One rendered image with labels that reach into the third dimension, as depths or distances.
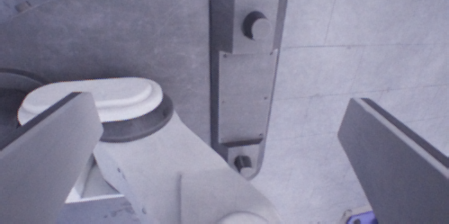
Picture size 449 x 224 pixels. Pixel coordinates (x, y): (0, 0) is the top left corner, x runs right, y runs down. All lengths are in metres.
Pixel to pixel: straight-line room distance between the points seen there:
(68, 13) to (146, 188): 0.33
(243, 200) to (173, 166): 0.11
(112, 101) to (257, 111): 0.33
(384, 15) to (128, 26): 0.76
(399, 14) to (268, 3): 0.59
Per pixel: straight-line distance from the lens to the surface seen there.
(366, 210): 1.76
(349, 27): 0.82
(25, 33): 0.53
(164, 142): 0.34
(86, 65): 0.51
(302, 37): 0.74
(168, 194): 0.28
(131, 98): 0.35
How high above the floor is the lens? 0.61
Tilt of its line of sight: 57 degrees down
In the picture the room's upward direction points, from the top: 159 degrees clockwise
